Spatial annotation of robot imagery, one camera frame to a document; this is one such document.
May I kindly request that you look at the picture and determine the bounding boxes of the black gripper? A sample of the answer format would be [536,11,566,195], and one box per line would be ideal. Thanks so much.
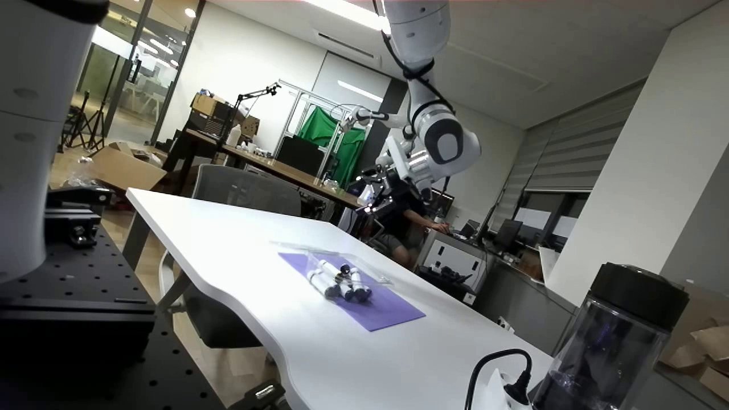
[354,169,405,229]

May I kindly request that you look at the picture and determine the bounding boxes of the clear plastic container base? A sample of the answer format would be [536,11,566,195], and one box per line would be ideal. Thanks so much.
[306,257,377,306]

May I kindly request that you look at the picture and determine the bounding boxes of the white and black container contents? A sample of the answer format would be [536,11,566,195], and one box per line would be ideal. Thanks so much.
[314,259,377,304]

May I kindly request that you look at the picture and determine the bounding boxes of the green curtain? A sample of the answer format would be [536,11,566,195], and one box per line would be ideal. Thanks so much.
[294,104,369,189]

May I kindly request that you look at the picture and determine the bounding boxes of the black computer monitor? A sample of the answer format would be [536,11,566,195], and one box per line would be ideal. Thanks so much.
[273,134,326,177]

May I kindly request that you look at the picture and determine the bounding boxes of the purple mat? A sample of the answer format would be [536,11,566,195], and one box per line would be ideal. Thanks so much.
[275,248,428,334]

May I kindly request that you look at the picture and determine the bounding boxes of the long wooden desk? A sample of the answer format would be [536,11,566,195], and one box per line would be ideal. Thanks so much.
[163,124,373,223]

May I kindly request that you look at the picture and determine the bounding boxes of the stacked cardboard boxes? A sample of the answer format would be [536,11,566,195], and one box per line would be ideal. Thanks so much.
[187,88,262,146]

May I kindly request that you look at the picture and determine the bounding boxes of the grey desk partition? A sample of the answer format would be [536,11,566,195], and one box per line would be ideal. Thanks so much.
[475,259,582,356]

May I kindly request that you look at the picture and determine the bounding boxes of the ceiling light panel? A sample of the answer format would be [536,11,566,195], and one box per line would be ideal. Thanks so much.
[304,0,397,35]

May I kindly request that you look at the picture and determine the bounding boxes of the white power strip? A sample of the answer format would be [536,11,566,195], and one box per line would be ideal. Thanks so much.
[476,363,551,410]

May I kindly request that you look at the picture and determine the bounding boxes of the grey window blinds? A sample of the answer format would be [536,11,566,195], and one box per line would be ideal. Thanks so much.
[522,80,648,195]

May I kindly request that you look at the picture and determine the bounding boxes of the clear tumbler with black lid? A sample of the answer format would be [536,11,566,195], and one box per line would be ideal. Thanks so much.
[528,259,690,410]

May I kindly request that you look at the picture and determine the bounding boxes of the black clamp device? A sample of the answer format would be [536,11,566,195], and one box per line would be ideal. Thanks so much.
[43,181,114,249]

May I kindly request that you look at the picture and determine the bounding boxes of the black perforated breadboard table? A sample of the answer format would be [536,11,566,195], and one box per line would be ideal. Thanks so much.
[0,223,288,410]

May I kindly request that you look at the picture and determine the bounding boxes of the flattened cardboard pieces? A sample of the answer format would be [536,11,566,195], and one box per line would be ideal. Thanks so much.
[658,322,729,405]

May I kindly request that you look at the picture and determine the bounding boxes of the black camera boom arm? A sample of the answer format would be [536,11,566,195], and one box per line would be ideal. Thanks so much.
[232,80,286,108]

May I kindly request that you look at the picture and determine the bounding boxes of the black power cable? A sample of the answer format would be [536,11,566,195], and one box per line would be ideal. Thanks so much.
[466,346,536,410]

